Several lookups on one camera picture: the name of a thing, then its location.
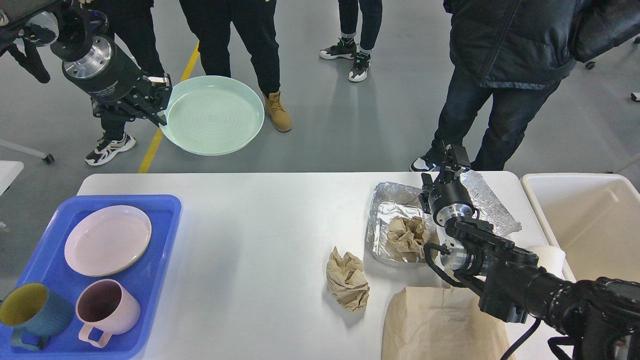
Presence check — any person in black at left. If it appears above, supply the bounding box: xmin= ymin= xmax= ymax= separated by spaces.
xmin=83 ymin=0 xmax=165 ymax=166

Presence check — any white paper cup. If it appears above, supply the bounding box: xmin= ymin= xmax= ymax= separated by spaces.
xmin=527 ymin=244 xmax=566 ymax=280

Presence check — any pink mug maroon inside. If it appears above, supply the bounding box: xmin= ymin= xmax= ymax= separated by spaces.
xmin=75 ymin=279 xmax=141 ymax=348

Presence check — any blue plastic tray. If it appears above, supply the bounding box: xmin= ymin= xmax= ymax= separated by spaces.
xmin=0 ymin=194 xmax=182 ymax=360

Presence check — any mint green plate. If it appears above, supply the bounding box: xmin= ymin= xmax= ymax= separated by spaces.
xmin=159 ymin=75 xmax=265 ymax=157

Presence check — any white side table corner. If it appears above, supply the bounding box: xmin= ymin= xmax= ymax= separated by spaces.
xmin=0 ymin=160 xmax=25 ymax=195

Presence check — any beige plastic bin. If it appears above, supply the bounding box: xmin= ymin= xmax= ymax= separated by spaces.
xmin=521 ymin=173 xmax=640 ymax=282

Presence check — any teal mug yellow inside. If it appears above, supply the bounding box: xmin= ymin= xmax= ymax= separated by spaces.
xmin=0 ymin=282 xmax=74 ymax=352

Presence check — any person in black puffer jacket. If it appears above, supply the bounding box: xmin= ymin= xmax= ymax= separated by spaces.
xmin=410 ymin=0 xmax=639 ymax=172

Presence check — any person with tan boots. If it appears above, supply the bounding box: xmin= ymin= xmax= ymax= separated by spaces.
xmin=178 ymin=0 xmax=293 ymax=134

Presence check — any crumpled brown paper ball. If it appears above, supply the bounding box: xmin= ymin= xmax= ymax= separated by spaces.
xmin=326 ymin=247 xmax=370 ymax=312

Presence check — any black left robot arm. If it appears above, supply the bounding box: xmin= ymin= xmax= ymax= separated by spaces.
xmin=1 ymin=0 xmax=172 ymax=126

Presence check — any pink plate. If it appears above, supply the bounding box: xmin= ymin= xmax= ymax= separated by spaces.
xmin=64 ymin=205 xmax=153 ymax=277

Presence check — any crumpled aluminium foil sheet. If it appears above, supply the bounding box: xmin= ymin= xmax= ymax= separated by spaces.
xmin=460 ymin=170 xmax=522 ymax=237

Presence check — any flat brown paper bag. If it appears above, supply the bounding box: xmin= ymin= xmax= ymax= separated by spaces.
xmin=381 ymin=287 xmax=510 ymax=360

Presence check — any aluminium foil tray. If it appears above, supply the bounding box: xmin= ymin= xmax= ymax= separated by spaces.
xmin=365 ymin=182 xmax=438 ymax=269

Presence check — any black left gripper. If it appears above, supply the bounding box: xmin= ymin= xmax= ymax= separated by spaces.
xmin=62 ymin=36 xmax=173 ymax=127

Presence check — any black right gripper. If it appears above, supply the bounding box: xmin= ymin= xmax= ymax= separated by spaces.
xmin=419 ymin=144 xmax=476 ymax=227

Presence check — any person in background with sneakers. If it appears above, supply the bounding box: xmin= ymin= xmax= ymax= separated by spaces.
xmin=318 ymin=0 xmax=383 ymax=83

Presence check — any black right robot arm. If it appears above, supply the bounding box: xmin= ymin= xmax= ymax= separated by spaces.
xmin=419 ymin=145 xmax=640 ymax=360

